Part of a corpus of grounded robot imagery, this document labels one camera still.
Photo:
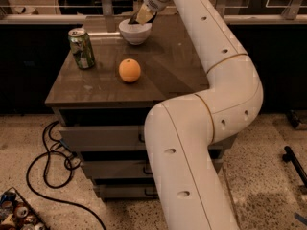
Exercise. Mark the middle grey drawer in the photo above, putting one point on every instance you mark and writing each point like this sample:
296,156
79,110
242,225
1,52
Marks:
117,169

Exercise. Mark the grey drawer cabinet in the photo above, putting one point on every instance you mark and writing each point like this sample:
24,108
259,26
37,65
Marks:
98,96

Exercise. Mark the bottom grey drawer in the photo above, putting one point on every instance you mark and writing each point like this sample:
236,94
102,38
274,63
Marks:
126,191

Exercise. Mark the orange fruit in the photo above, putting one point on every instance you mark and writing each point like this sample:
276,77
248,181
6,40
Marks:
129,70

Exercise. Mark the grey drawer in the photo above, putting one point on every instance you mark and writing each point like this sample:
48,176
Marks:
103,138
117,169
126,191

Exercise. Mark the top grey drawer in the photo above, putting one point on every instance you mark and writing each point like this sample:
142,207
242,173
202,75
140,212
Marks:
103,138

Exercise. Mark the tray of cans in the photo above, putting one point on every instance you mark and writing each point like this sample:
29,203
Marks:
16,213

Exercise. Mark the blue tape strip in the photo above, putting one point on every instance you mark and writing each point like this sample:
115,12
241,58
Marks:
301,218

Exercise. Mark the green soda can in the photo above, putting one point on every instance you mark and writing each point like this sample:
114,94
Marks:
81,48

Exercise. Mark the white ceramic bowl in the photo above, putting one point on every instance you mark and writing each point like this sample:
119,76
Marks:
134,34

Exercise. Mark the black metal bar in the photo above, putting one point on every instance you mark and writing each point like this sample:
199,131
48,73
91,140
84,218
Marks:
289,156

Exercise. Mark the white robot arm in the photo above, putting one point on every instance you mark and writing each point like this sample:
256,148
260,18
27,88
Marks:
179,131

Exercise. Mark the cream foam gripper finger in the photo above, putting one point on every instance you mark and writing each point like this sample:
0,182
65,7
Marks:
144,15

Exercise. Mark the glass railing barrier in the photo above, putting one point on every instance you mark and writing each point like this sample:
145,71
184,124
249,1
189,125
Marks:
241,11

